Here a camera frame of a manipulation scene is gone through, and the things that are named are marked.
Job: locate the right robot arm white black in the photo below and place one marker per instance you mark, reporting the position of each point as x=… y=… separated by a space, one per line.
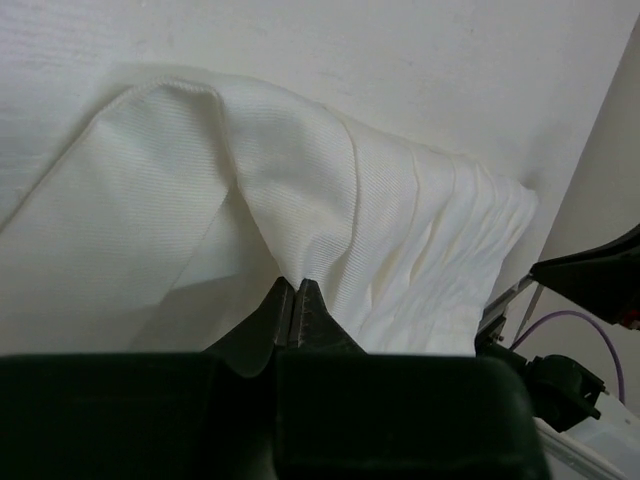
x=583 y=427

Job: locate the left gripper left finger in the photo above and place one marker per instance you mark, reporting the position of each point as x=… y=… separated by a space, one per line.
x=247 y=348

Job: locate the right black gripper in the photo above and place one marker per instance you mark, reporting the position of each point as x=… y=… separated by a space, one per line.
x=603 y=281

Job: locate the aluminium frame rail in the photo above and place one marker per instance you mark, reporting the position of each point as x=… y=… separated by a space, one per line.
x=505 y=318

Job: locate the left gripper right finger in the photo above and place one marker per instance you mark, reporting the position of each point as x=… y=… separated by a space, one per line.
x=312 y=327

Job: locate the white pleated skirt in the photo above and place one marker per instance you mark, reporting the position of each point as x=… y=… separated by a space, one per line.
x=168 y=219

